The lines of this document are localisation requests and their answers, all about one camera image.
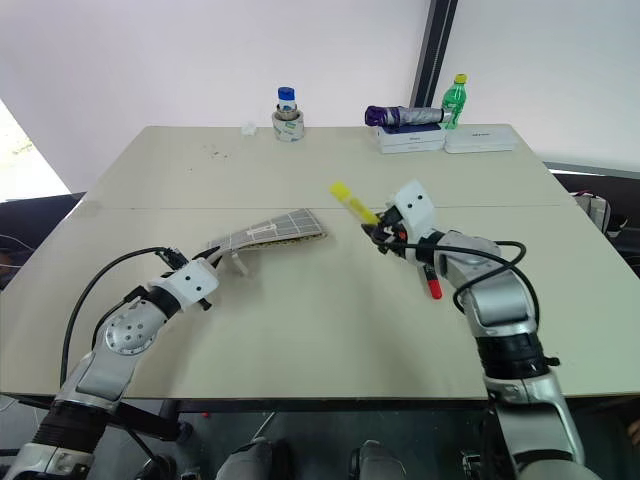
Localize small bottle with blue cap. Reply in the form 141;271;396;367
276;86;300;119

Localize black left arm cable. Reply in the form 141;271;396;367
58;246;174;389

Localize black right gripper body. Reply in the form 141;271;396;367
374;207;410;257

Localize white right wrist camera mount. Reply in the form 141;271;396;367
386;178;438;247

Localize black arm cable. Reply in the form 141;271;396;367
58;246;174;389
399;239;542;321

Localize flat white box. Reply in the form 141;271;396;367
442;123;518;155

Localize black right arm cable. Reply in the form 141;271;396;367
399;239;542;321

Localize white box with blue edge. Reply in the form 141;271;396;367
375;123;447;155

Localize black chair with white bag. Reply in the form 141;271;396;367
548;168;640;282

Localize red marker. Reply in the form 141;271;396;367
421;263;444;302

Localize dark rounded grey shape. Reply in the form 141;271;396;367
348;439;407;480
214;436;293;480

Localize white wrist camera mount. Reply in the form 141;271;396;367
146;259;221;313
386;178;438;247

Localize purple folded umbrella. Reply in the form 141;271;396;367
364;104;454;129

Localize yellow highlighter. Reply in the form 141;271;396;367
328;180;382;227

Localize black bar under table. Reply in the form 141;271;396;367
115;399;182;442

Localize dark furniture beside table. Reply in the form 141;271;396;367
0;191;87;292

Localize dark vertical window frame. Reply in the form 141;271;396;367
408;0;460;109

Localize green bottle with yellow cap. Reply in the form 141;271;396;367
440;73;470;131

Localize white tape roll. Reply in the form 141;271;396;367
271;110;307;143

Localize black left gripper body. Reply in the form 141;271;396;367
155;246;214;274

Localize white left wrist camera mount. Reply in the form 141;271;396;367
146;259;221;313

